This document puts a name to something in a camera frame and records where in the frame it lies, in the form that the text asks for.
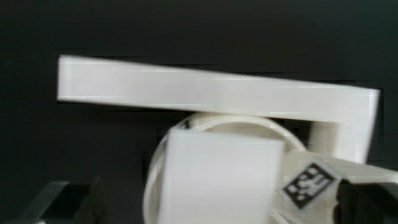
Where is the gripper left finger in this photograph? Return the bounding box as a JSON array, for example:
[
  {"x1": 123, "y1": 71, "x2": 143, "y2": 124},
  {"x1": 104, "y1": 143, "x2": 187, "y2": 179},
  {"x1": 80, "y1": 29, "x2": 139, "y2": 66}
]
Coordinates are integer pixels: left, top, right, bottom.
[{"x1": 20, "y1": 179, "x2": 109, "y2": 224}]

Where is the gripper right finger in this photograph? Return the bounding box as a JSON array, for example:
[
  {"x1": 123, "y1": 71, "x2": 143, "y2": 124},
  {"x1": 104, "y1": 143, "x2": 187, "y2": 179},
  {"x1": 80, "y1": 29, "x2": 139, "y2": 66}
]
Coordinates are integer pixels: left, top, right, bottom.
[{"x1": 335, "y1": 180, "x2": 398, "y2": 224}]

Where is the white stool leg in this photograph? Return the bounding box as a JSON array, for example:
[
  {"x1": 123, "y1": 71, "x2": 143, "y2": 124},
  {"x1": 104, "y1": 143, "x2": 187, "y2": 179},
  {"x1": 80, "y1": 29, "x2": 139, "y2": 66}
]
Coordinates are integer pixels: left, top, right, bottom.
[
  {"x1": 157, "y1": 129, "x2": 285, "y2": 224},
  {"x1": 271, "y1": 152, "x2": 398, "y2": 224}
]

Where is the white L-shaped fence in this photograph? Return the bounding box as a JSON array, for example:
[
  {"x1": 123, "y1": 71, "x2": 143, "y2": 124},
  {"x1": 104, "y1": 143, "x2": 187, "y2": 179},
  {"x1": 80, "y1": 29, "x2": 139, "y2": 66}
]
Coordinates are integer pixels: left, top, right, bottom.
[{"x1": 57, "y1": 55, "x2": 379, "y2": 163}]

